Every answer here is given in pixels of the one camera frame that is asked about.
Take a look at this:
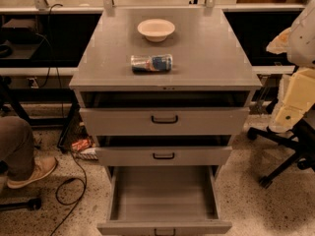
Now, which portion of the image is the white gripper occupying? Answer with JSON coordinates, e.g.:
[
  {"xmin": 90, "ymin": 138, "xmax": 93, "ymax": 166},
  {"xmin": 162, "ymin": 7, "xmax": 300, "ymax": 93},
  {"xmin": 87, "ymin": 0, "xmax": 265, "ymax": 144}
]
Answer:
[{"xmin": 268, "ymin": 67, "xmax": 315, "ymax": 134}]

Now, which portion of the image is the grey bottom drawer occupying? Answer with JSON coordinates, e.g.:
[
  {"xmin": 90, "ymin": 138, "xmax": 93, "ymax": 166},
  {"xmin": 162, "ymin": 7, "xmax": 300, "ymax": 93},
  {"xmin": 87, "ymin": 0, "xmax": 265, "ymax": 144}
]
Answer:
[{"xmin": 97, "ymin": 166, "xmax": 231, "ymax": 236}]

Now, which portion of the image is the grey drawer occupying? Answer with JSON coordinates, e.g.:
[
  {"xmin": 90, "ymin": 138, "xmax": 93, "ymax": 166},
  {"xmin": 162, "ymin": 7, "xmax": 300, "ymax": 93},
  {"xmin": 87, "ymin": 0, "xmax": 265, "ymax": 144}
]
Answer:
[
  {"xmin": 97, "ymin": 166, "xmax": 231, "ymax": 236},
  {"xmin": 80, "ymin": 108, "xmax": 249, "ymax": 136},
  {"xmin": 95, "ymin": 147, "xmax": 231, "ymax": 166}
]

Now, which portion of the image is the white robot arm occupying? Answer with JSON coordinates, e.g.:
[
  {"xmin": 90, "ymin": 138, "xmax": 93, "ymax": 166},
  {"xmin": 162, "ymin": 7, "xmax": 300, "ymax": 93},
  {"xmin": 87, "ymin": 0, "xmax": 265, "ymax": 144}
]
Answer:
[{"xmin": 266, "ymin": 0, "xmax": 315, "ymax": 133}]

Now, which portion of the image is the grey drawer cabinet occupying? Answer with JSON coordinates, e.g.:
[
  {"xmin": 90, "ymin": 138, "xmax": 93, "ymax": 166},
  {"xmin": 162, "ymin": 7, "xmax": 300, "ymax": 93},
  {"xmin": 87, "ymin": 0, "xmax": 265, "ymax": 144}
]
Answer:
[{"xmin": 68, "ymin": 6, "xmax": 263, "ymax": 182}]

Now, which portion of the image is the grey top drawer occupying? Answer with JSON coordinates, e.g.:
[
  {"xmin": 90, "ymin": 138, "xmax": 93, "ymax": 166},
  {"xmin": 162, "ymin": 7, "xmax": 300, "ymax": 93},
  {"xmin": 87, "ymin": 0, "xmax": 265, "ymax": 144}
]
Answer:
[{"xmin": 80, "ymin": 108, "xmax": 249, "ymax": 136}]

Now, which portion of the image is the grey middle drawer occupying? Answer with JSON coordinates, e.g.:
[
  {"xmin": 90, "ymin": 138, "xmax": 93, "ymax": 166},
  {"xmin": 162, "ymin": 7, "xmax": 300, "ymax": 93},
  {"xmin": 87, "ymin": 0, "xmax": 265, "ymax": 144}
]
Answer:
[{"xmin": 95, "ymin": 147, "xmax": 231, "ymax": 166}]

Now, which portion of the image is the black office chair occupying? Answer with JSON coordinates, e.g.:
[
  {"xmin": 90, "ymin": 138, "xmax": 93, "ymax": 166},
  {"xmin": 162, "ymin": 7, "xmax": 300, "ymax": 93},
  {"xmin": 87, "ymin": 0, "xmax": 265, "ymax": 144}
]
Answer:
[{"xmin": 247, "ymin": 118, "xmax": 315, "ymax": 189}]

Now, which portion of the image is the white bowl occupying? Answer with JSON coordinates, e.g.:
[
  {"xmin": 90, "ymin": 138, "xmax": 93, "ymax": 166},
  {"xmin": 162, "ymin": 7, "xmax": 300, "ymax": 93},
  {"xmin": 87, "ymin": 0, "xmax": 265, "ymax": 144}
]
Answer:
[{"xmin": 137, "ymin": 19, "xmax": 175, "ymax": 42}]

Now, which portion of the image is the blue silver drink can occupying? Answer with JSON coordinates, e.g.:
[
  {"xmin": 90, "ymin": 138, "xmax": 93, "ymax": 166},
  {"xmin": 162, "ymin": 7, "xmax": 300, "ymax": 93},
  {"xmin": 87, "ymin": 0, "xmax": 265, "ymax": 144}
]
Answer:
[{"xmin": 130, "ymin": 54, "xmax": 172, "ymax": 73}]

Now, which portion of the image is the orange snack packet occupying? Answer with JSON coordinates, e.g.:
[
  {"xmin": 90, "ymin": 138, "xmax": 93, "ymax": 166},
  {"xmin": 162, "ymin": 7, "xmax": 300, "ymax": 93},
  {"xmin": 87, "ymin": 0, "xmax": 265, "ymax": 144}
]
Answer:
[{"xmin": 71, "ymin": 138, "xmax": 93, "ymax": 152}]

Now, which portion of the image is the tan shoe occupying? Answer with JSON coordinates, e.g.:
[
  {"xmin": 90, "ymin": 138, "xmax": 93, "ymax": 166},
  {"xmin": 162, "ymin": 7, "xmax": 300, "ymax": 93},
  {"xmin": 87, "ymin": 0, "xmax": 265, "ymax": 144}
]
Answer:
[{"xmin": 7, "ymin": 156, "xmax": 58, "ymax": 189}]

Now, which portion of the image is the black chair base left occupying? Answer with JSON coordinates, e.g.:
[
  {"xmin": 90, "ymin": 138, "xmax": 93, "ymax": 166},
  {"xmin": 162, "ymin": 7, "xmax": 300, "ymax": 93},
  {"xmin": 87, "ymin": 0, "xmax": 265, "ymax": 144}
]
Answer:
[{"xmin": 0, "ymin": 198, "xmax": 41, "ymax": 211}]

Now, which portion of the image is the brown trouser leg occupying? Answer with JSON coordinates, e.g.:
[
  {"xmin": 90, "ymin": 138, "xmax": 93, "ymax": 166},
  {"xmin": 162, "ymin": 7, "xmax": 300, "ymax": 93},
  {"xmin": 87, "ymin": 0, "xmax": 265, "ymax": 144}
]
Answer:
[{"xmin": 0, "ymin": 116, "xmax": 34, "ymax": 181}]

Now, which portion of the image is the black floor cable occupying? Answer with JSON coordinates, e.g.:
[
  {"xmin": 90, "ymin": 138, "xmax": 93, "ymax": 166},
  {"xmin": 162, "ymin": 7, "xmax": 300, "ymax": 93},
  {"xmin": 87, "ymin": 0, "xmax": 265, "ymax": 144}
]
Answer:
[{"xmin": 48, "ymin": 150, "xmax": 88, "ymax": 236}]

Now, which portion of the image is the black hanging cable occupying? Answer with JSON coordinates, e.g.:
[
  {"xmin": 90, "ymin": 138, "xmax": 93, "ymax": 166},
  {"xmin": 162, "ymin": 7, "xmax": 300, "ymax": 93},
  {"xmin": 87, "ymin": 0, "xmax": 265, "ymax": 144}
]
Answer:
[{"xmin": 34, "ymin": 3, "xmax": 67, "ymax": 120}]

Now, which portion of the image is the wall power outlet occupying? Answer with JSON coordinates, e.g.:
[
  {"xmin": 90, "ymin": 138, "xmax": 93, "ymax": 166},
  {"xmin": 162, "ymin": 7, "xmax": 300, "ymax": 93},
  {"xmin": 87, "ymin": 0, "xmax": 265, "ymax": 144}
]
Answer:
[{"xmin": 28, "ymin": 78, "xmax": 39, "ymax": 89}]

